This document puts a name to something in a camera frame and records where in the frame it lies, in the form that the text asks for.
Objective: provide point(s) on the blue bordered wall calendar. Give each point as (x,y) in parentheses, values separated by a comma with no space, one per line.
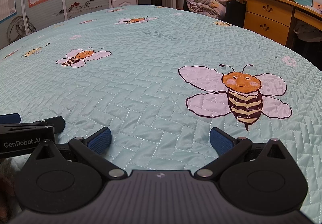
(7,0)

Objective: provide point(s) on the wardrobe with sliding doors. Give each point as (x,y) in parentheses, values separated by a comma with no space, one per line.
(63,7)

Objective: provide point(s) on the wooden desk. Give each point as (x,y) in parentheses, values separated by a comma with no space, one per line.
(266,15)

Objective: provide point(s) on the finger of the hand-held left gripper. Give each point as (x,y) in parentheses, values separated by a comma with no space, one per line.
(56,124)
(10,118)

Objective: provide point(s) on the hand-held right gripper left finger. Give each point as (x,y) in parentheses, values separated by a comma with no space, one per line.
(100,138)

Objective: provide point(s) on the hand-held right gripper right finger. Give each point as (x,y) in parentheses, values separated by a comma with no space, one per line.
(220,138)

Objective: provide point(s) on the black chair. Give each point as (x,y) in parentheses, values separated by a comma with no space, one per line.
(234,13)

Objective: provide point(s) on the bee print quilted bedspread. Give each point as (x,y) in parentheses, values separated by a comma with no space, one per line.
(151,68)

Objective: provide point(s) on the white plastic bag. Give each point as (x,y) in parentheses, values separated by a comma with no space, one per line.
(307,31)

